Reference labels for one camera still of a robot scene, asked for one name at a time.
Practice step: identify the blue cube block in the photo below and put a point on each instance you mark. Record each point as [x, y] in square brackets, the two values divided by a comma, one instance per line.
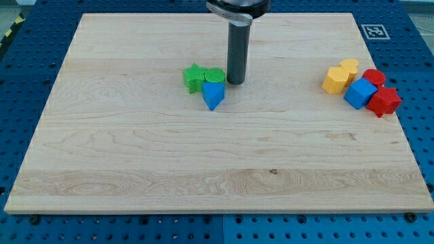
[359, 93]

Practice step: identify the blue triangle block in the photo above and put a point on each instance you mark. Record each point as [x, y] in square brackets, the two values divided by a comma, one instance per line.
[213, 94]

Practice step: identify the green cylinder block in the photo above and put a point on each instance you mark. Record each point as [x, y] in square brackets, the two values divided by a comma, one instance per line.
[215, 75]

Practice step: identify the green star block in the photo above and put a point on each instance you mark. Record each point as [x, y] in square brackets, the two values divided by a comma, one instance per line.
[193, 77]

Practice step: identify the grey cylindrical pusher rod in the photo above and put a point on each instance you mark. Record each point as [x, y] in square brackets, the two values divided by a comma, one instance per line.
[238, 43]

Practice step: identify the yellow hexagon block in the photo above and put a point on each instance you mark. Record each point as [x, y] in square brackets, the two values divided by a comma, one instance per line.
[335, 80]

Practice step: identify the yellow cylinder block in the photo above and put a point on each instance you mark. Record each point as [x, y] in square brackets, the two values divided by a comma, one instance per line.
[351, 66]

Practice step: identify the red cylinder block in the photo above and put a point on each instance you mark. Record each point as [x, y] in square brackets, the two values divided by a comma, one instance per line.
[375, 77]

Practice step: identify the red star block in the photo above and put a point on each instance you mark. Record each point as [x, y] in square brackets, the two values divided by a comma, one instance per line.
[384, 101]

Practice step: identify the white fiducial marker tag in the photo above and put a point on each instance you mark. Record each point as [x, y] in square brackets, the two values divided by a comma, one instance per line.
[375, 31]

